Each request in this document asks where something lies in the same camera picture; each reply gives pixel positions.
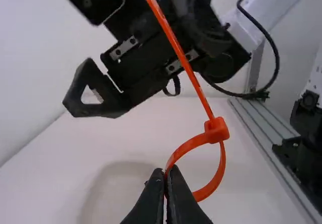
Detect orange cable tie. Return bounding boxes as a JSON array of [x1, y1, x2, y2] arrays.
[[137, 0, 231, 203]]

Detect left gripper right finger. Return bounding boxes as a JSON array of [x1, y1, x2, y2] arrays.
[[165, 164, 215, 224]]

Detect silver rails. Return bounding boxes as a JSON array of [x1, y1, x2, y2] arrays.
[[227, 98, 322, 224]]

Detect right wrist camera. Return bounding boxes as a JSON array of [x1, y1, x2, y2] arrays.
[[62, 0, 126, 26]]

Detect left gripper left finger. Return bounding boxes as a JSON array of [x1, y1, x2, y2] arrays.
[[120, 167, 167, 224]]

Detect black cable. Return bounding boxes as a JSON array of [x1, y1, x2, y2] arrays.
[[207, 0, 281, 100]]

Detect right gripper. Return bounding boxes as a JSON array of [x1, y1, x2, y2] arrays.
[[62, 0, 202, 119]]

